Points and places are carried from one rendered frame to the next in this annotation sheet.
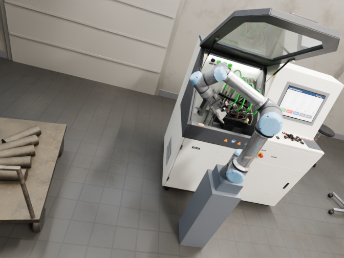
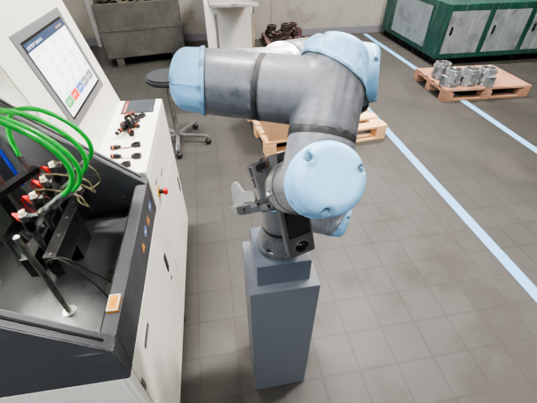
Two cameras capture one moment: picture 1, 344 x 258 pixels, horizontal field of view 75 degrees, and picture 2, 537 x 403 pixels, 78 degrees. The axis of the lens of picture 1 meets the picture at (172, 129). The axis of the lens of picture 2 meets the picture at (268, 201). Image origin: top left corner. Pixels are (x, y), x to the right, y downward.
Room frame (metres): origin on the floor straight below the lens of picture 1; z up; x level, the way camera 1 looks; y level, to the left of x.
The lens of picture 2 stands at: (1.26, 0.24, 1.74)
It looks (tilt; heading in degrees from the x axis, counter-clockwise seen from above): 41 degrees down; 273
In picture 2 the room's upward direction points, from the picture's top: straight up
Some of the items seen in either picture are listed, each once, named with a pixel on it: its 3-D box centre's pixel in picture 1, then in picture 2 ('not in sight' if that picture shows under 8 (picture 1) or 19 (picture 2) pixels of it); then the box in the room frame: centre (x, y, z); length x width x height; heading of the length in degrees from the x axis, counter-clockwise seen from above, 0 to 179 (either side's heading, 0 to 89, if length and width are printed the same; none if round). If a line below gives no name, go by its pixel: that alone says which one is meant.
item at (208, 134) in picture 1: (220, 137); (133, 260); (1.75, -0.45, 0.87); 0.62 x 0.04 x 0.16; 102
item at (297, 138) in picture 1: (293, 137); (129, 121); (1.99, -1.15, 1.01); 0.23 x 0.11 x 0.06; 102
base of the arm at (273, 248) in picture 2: (232, 170); (280, 233); (1.26, -0.52, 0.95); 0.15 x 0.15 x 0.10
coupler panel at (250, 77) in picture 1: (246, 87); not in sight; (2.29, -0.58, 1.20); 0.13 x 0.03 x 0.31; 102
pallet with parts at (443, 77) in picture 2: not in sight; (471, 73); (-1.16, -4.27, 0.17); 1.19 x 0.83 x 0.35; 14
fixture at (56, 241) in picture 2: (228, 122); (65, 234); (2.00, -0.52, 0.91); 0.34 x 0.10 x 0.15; 102
